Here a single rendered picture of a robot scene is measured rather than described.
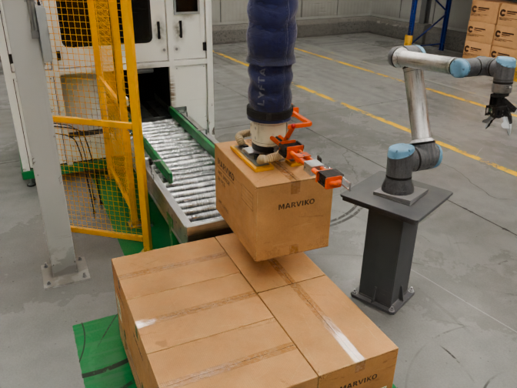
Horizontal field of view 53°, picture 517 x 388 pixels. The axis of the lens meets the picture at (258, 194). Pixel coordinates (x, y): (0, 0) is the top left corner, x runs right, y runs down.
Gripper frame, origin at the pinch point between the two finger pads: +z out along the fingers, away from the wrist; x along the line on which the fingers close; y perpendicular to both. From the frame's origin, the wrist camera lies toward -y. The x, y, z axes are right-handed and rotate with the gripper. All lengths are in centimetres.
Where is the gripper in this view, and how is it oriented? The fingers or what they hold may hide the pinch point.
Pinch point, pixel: (498, 132)
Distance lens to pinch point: 290.7
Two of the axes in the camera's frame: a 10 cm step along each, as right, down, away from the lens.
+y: -9.1, 1.6, -3.7
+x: 4.0, 3.2, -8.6
